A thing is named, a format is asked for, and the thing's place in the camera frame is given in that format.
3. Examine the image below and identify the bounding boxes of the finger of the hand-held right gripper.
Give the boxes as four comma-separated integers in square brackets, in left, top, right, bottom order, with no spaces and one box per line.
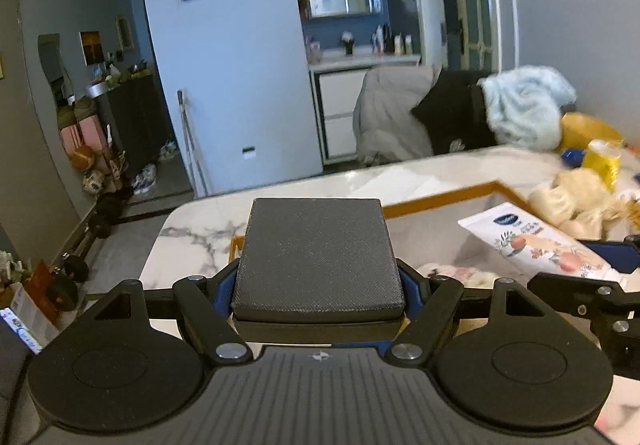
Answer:
[582,234,640,276]
[527,271,640,333]

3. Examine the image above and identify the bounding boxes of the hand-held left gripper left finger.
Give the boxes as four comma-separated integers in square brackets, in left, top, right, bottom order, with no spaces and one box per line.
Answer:
[95,259,253,366]

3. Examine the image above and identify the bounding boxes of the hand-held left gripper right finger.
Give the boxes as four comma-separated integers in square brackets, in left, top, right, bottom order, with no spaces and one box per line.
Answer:
[390,261,540,366]

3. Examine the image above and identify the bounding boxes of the floral lotion tube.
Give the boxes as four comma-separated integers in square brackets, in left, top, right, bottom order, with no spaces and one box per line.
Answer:
[457,201,632,286]

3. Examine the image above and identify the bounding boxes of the orange cardboard box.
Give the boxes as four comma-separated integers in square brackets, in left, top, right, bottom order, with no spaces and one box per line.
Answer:
[227,179,626,288]

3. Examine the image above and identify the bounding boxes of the dark grey box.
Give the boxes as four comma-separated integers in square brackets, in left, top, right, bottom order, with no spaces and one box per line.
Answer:
[231,197,406,341]

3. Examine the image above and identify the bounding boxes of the pile of potato strips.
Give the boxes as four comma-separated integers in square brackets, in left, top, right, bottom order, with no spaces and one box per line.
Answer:
[610,195,640,222]

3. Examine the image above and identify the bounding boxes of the yellow mug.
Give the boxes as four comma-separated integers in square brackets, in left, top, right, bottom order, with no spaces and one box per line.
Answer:
[582,140,623,193]

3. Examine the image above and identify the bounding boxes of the white purple sneakers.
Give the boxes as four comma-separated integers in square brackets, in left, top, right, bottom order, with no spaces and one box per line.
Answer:
[131,164,158,196]

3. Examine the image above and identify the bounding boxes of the black dumbbell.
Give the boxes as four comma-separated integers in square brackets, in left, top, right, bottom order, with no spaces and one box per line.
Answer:
[50,254,91,311]
[89,190,135,240]

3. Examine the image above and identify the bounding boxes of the yellow bowl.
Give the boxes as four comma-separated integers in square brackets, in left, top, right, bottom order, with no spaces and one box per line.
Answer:
[560,112,626,150]

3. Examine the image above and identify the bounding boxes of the grey walking cane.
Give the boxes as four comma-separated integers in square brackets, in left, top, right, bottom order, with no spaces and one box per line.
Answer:
[177,90,208,198]

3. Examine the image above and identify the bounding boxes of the soccer ball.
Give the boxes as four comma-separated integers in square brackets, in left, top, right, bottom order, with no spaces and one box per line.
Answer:
[82,168,108,196]

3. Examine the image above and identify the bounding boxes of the grey padded jacket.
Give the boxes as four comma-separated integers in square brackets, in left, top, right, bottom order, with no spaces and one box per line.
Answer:
[352,65,441,163]

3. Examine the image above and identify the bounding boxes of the black garment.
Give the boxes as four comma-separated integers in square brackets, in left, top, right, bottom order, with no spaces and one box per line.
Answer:
[410,69,501,156]

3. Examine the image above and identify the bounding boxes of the light blue fleece blanket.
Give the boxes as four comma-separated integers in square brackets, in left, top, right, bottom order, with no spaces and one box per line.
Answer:
[477,65,578,150]

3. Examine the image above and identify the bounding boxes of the black cabinet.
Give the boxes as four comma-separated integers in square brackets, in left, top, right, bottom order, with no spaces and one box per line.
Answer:
[95,70,173,176]

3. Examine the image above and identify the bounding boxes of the basketball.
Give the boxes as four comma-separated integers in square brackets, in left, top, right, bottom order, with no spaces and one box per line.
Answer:
[70,145,96,170]

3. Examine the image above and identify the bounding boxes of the white vanity cabinet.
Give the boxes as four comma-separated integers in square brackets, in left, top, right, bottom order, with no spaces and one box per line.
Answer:
[309,56,423,163]

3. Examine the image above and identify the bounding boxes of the white printed cardboard box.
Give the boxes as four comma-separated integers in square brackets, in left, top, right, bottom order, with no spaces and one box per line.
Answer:
[0,275,61,356]

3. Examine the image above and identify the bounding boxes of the pink suitcase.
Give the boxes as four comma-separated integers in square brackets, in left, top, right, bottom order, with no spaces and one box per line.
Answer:
[60,117,108,160]

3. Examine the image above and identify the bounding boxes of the row of toiletry bottles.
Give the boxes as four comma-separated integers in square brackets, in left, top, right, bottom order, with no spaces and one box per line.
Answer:
[372,22,416,56]

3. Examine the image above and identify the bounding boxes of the dark orange framed picture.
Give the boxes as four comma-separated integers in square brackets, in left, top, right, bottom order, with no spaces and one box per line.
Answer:
[80,31,103,66]

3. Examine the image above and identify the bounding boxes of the small framed picture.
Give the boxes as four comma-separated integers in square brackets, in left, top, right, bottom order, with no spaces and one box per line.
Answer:
[116,15,135,50]

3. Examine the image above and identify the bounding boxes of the glass panel door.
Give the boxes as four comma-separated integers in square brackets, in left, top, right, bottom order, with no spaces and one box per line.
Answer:
[445,0,516,76]

